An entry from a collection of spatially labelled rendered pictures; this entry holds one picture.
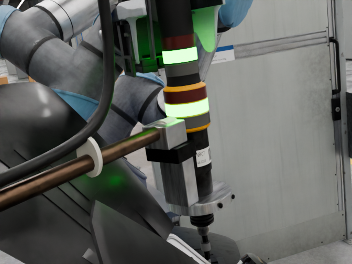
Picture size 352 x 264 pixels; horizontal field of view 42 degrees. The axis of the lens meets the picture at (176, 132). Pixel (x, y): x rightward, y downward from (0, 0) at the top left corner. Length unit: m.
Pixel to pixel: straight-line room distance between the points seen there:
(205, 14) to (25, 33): 0.34
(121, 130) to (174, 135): 0.80
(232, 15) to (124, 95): 0.43
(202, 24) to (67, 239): 0.25
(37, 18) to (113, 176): 0.37
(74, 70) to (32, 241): 0.34
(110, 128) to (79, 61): 0.55
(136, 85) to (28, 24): 0.54
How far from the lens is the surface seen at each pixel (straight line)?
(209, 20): 0.46
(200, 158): 0.46
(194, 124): 0.44
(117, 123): 1.21
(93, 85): 0.67
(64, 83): 0.67
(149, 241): 0.17
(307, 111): 2.70
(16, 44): 0.73
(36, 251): 0.39
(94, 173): 0.36
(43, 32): 0.73
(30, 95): 0.50
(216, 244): 0.68
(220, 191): 0.48
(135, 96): 1.21
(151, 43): 0.44
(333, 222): 3.02
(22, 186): 0.33
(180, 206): 0.46
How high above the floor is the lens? 1.49
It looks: 14 degrees down
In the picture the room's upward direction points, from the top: 8 degrees counter-clockwise
